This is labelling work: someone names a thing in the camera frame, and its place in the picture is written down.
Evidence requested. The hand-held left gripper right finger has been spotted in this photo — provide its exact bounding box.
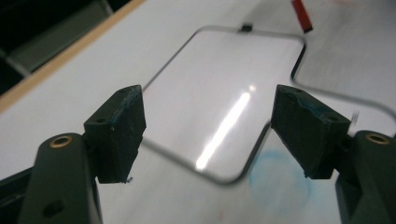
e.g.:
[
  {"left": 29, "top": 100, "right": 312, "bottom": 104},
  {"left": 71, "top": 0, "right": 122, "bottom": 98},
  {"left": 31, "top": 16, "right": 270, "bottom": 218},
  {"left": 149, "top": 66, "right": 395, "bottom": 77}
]
[{"left": 270, "top": 84, "right": 353, "bottom": 180}]

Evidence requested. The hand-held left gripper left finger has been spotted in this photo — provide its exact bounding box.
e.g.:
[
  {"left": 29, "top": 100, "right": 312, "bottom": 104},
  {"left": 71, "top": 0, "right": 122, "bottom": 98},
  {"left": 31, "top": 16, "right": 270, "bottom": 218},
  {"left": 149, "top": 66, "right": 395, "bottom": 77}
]
[{"left": 83, "top": 84, "right": 148, "bottom": 185}]

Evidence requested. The small whiteboard with handle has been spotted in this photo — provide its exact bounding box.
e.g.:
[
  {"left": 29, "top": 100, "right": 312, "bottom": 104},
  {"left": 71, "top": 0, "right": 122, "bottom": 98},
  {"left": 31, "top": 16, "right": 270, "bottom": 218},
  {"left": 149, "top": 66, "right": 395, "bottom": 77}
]
[{"left": 140, "top": 22, "right": 396, "bottom": 186}]

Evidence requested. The white marker with red cap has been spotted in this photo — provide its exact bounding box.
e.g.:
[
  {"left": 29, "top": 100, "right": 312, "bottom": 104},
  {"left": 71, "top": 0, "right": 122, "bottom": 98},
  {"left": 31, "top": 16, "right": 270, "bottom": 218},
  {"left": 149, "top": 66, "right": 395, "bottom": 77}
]
[{"left": 290, "top": 0, "right": 315, "bottom": 35}]

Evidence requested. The white table mat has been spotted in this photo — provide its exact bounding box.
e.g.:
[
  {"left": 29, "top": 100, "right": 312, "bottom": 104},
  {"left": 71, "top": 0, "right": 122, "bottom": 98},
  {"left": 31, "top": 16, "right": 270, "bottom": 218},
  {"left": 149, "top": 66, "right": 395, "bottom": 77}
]
[{"left": 0, "top": 0, "right": 396, "bottom": 224}]

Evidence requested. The wooden table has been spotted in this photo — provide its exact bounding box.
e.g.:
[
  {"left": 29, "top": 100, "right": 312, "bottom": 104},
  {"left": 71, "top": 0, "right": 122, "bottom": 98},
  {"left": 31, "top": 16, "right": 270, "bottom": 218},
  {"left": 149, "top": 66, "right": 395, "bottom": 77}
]
[{"left": 0, "top": 0, "right": 148, "bottom": 114}]

